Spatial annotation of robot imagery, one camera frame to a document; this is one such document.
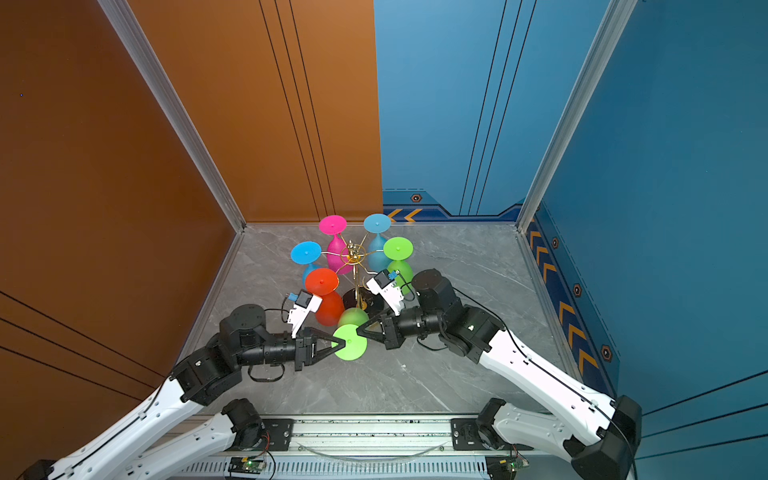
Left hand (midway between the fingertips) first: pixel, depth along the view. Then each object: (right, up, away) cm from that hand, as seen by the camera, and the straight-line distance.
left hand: (343, 345), depth 61 cm
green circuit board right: (+36, -32, +9) cm, 49 cm away
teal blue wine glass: (+6, +27, +18) cm, 33 cm away
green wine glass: (+3, 0, 0) cm, 3 cm away
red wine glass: (-6, +12, +7) cm, 15 cm away
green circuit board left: (-25, -32, +10) cm, 42 cm away
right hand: (+3, +2, 0) cm, 4 cm away
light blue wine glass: (-11, +19, +12) cm, 25 cm away
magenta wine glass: (-5, +26, +18) cm, 32 cm away
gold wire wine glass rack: (+1, +19, +12) cm, 22 cm away
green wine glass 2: (+12, +20, +13) cm, 26 cm away
